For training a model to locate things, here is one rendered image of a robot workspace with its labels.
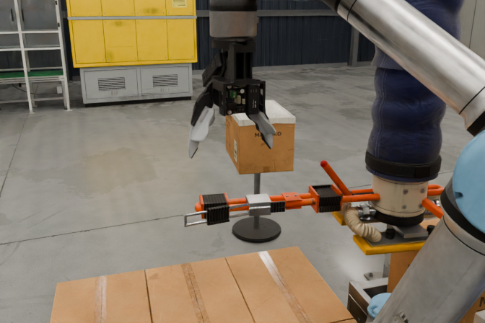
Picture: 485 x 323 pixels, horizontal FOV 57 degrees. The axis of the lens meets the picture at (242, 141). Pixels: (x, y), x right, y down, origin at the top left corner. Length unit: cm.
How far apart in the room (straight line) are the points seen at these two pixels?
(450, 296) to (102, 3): 795
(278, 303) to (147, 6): 694
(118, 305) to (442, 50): 173
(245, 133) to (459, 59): 250
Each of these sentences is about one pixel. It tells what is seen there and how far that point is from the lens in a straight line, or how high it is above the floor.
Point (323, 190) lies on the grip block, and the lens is 146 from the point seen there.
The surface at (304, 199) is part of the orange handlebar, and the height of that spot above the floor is 120.
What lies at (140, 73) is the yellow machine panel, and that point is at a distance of 852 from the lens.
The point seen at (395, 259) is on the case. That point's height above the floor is 82.
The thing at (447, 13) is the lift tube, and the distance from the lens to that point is 136.
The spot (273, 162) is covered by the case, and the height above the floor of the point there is 70.
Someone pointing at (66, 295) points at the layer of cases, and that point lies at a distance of 223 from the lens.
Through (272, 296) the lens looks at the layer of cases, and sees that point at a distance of 209.
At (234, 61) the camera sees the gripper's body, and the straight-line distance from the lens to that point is 69.
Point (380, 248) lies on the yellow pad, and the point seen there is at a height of 108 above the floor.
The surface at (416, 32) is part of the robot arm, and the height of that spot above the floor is 174.
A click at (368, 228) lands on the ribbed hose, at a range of 142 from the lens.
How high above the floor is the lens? 177
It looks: 17 degrees down
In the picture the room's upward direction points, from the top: straight up
